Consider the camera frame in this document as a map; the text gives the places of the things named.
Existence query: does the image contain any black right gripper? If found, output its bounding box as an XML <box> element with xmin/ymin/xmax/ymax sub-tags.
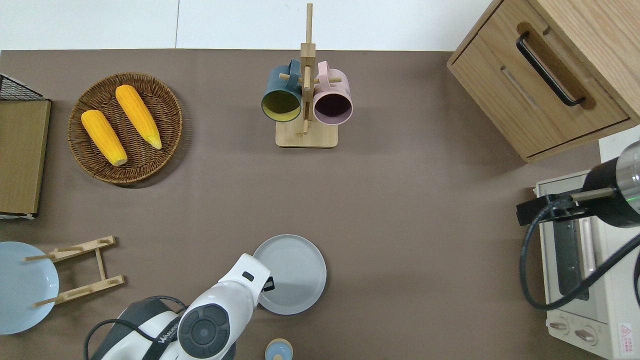
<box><xmin>516</xmin><ymin>156</ymin><xmax>640</xmax><ymax>230</ymax></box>

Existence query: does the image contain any gray plate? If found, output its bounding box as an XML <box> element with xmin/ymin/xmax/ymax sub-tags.
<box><xmin>252</xmin><ymin>234</ymin><xmax>328</xmax><ymax>316</ymax></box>

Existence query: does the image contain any wooden plate rack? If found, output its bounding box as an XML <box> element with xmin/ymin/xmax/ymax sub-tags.
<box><xmin>22</xmin><ymin>235</ymin><xmax>126</xmax><ymax>309</ymax></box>

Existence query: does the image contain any light blue plate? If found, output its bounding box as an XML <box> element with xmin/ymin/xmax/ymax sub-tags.
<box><xmin>0</xmin><ymin>241</ymin><xmax>60</xmax><ymax>335</ymax></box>

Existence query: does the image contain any light blue bottle cap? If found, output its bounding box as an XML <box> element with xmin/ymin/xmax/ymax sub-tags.
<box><xmin>264</xmin><ymin>338</ymin><xmax>294</xmax><ymax>360</ymax></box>

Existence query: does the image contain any white toaster oven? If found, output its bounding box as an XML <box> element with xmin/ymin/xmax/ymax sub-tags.
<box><xmin>534</xmin><ymin>169</ymin><xmax>640</xmax><ymax>360</ymax></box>

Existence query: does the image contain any brown table mat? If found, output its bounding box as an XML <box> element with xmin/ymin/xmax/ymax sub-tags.
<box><xmin>0</xmin><ymin>48</ymin><xmax>602</xmax><ymax>360</ymax></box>

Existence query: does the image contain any wooden drawer cabinet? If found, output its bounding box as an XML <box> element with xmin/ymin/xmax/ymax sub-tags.
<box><xmin>446</xmin><ymin>0</ymin><xmax>640</xmax><ymax>165</ymax></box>

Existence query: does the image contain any wooden mug tree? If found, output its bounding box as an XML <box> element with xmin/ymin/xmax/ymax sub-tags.
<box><xmin>275</xmin><ymin>2</ymin><xmax>344</xmax><ymax>149</ymax></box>

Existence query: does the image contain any round wicker basket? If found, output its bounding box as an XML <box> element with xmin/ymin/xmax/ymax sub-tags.
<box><xmin>67</xmin><ymin>72</ymin><xmax>184</xmax><ymax>185</ymax></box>

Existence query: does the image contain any dark teal mug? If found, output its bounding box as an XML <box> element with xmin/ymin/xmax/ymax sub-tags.
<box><xmin>260</xmin><ymin>58</ymin><xmax>304</xmax><ymax>124</ymax></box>

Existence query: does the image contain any pink mug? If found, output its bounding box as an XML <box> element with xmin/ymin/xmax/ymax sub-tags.
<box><xmin>312</xmin><ymin>60</ymin><xmax>354</xmax><ymax>126</ymax></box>

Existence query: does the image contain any yellow corn cob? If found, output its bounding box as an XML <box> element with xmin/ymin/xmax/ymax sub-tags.
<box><xmin>114</xmin><ymin>84</ymin><xmax>163</xmax><ymax>151</ymax></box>
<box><xmin>80</xmin><ymin>109</ymin><xmax>129</xmax><ymax>167</ymax></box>

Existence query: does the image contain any wooden board shelf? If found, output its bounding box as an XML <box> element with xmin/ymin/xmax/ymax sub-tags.
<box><xmin>0</xmin><ymin>98</ymin><xmax>53</xmax><ymax>221</ymax></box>

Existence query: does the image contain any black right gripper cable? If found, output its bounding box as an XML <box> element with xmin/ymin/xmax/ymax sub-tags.
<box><xmin>518</xmin><ymin>197</ymin><xmax>640</xmax><ymax>312</ymax></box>

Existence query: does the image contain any white oven door handle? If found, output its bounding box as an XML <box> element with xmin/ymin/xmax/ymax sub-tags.
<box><xmin>577</xmin><ymin>215</ymin><xmax>599</xmax><ymax>277</ymax></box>

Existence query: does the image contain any black cabinet drawer handle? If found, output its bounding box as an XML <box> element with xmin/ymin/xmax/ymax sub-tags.
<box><xmin>516</xmin><ymin>31</ymin><xmax>587</xmax><ymax>108</ymax></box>

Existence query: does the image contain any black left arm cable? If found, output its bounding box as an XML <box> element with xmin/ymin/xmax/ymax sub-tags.
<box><xmin>83</xmin><ymin>295</ymin><xmax>189</xmax><ymax>360</ymax></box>

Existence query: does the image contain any black wire rack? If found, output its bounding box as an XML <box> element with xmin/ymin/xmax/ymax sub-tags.
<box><xmin>0</xmin><ymin>73</ymin><xmax>47</xmax><ymax>102</ymax></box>

